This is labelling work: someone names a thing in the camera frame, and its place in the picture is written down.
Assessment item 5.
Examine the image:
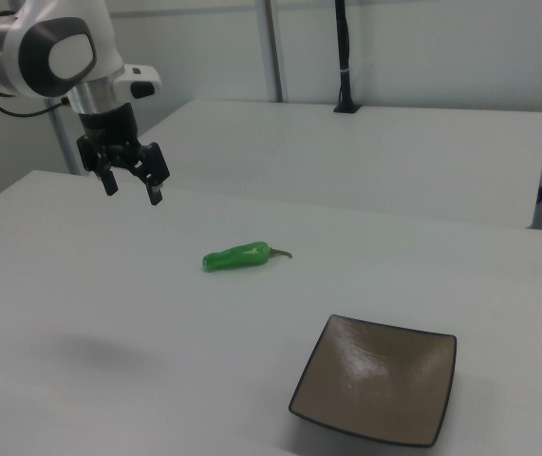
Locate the black camera stand pole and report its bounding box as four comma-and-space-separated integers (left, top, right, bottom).
332, 0, 361, 114

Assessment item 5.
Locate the green chili pepper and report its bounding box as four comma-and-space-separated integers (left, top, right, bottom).
202, 241, 294, 276

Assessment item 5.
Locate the brown square ceramic plate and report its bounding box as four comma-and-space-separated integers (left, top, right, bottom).
288, 313, 458, 448

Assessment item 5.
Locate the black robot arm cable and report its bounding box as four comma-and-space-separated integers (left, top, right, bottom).
0, 87, 73, 119

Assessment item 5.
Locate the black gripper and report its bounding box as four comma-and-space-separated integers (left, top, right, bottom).
76, 104, 172, 207

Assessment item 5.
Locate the white side table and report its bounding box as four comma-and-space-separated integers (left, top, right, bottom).
135, 98, 542, 230

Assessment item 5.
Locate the grey metal frame post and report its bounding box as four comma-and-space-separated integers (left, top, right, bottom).
47, 97, 80, 177
263, 0, 285, 104

